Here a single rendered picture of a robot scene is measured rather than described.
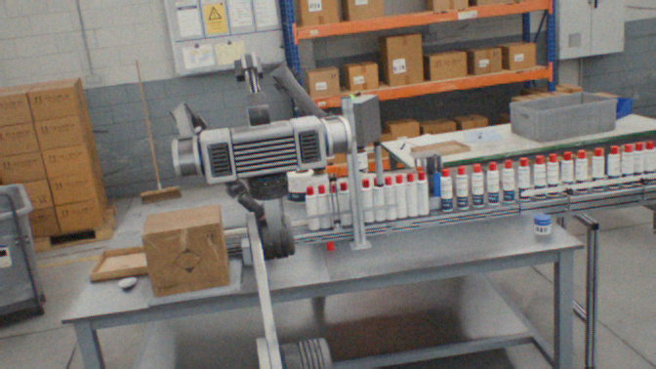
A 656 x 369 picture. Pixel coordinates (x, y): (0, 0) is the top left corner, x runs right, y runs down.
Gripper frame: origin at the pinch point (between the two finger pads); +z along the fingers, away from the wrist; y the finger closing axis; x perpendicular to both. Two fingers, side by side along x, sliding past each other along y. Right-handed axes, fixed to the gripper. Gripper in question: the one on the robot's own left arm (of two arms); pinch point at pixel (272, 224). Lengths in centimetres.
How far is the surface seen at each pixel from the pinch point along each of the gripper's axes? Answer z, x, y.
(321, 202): 8.8, -23.1, -2.8
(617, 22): 242, -336, 420
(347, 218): 22.7, -25.6, -3.2
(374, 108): -6, -70, -9
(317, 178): 6.7, -26.6, 23.3
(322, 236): 19.6, -12.1, -6.1
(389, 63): 72, -117, 364
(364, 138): -3, -58, -19
